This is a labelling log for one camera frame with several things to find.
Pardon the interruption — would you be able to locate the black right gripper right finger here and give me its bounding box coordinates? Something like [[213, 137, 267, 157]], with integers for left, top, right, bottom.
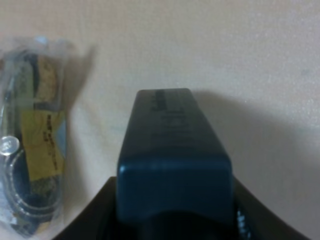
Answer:
[[233, 178, 308, 240]]

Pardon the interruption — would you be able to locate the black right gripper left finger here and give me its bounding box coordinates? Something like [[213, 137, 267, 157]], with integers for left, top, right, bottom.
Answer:
[[55, 176, 117, 240]]

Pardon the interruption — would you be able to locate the clear plastic packaged item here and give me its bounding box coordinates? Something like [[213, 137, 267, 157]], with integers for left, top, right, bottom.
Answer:
[[0, 37, 71, 239]]

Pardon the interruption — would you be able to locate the dark blue square bottle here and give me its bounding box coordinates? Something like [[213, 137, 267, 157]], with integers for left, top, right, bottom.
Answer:
[[116, 88, 236, 240]]

